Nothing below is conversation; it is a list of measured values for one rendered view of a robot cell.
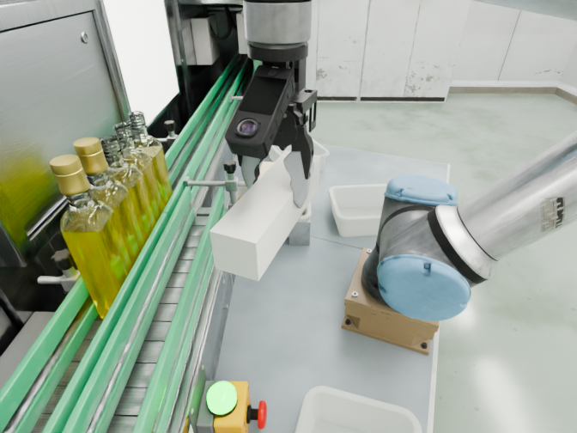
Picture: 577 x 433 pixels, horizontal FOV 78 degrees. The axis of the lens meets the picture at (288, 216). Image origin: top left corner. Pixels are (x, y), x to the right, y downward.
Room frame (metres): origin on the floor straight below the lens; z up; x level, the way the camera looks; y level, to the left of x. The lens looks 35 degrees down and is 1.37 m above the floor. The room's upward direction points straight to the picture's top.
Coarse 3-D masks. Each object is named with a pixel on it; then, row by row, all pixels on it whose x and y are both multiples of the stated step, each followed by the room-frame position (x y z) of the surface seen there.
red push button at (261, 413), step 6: (264, 402) 0.29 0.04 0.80; (252, 408) 0.29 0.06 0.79; (258, 408) 0.28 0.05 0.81; (264, 408) 0.28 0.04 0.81; (252, 414) 0.28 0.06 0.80; (258, 414) 0.27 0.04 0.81; (264, 414) 0.27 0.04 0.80; (258, 420) 0.26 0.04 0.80; (264, 420) 0.27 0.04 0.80; (258, 426) 0.26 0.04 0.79
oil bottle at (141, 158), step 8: (136, 152) 0.58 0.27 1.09; (144, 152) 0.60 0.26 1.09; (128, 160) 0.57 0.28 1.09; (136, 160) 0.57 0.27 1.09; (144, 160) 0.58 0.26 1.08; (144, 168) 0.57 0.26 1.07; (152, 168) 0.60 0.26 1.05; (144, 176) 0.57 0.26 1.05; (152, 176) 0.60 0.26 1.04; (152, 184) 0.59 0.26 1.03; (152, 192) 0.58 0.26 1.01; (152, 200) 0.57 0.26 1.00; (160, 200) 0.60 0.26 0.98; (152, 208) 0.57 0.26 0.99; (160, 208) 0.59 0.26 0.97
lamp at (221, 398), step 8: (216, 384) 0.29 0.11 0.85; (224, 384) 0.29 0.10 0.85; (208, 392) 0.28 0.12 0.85; (216, 392) 0.28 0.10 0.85; (224, 392) 0.28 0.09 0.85; (232, 392) 0.28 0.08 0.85; (208, 400) 0.27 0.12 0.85; (216, 400) 0.27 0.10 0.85; (224, 400) 0.27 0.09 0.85; (232, 400) 0.27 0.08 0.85; (216, 408) 0.26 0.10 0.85; (224, 408) 0.26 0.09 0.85; (232, 408) 0.27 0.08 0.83; (216, 416) 0.26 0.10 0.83; (224, 416) 0.26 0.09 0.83
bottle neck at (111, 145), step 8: (112, 136) 0.54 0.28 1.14; (104, 144) 0.52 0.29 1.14; (112, 144) 0.52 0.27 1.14; (120, 144) 0.54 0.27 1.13; (104, 152) 0.52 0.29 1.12; (112, 152) 0.52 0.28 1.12; (120, 152) 0.53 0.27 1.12; (112, 160) 0.52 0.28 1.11; (120, 160) 0.52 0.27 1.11; (112, 168) 0.52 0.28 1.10
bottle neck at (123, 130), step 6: (114, 126) 0.58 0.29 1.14; (120, 126) 0.60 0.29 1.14; (126, 126) 0.58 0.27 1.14; (120, 132) 0.58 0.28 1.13; (126, 132) 0.58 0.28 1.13; (132, 132) 0.59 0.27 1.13; (120, 138) 0.58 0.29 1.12; (126, 138) 0.58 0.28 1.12; (132, 138) 0.59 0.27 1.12; (126, 144) 0.58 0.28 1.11; (132, 144) 0.58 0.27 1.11; (126, 150) 0.58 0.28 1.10; (132, 150) 0.58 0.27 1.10
